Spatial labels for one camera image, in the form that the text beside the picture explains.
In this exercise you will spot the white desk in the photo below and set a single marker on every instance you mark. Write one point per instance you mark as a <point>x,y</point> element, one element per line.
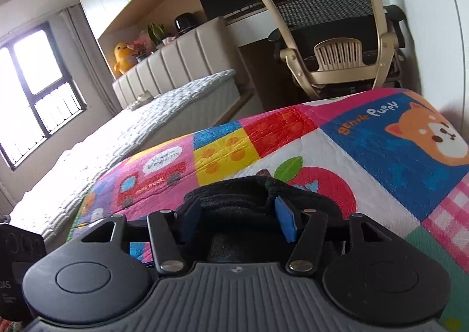
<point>249,30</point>

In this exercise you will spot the black cloth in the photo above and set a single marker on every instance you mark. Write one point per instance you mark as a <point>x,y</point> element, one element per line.
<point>238,200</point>

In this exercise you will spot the small white object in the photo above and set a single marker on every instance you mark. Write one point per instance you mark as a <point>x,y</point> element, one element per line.
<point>141,100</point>

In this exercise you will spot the white wardrobe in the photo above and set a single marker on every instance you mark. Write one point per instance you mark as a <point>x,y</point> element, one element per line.
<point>432,24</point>

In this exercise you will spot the colourful printed blanket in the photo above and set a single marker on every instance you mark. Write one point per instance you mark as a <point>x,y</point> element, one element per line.
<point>366,171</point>

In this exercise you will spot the beige padded headboard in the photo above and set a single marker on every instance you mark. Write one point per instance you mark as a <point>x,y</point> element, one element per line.
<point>183,53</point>

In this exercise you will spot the yellow duck plush toy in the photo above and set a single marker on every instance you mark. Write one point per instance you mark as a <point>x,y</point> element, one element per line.
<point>122,57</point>

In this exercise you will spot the white quilted bed mattress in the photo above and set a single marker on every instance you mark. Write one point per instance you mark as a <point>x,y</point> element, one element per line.
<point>110,134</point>

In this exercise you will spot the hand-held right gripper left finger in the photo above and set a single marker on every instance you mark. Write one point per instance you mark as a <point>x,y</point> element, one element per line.
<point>190,220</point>

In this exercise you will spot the black round appliance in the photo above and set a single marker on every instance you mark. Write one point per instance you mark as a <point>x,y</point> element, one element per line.
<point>184,23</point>

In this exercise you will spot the black framed window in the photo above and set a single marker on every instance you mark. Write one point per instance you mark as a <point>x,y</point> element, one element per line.
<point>29,61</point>

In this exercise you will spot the beige plastic stool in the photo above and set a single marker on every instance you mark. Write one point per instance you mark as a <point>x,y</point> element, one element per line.
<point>339,53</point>

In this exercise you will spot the grey curtain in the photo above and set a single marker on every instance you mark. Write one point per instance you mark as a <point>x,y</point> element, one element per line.
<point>84,53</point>

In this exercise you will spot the green potted plant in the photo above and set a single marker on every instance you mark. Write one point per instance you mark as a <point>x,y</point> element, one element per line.
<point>155,33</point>

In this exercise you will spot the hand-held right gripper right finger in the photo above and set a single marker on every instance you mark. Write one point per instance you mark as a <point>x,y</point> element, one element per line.
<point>287,220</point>

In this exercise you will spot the beige mesh office chair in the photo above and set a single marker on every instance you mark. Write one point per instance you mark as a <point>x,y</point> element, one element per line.
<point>322,6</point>

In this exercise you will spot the pink flower bouquet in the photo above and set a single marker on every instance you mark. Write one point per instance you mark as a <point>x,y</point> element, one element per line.
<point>141,44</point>

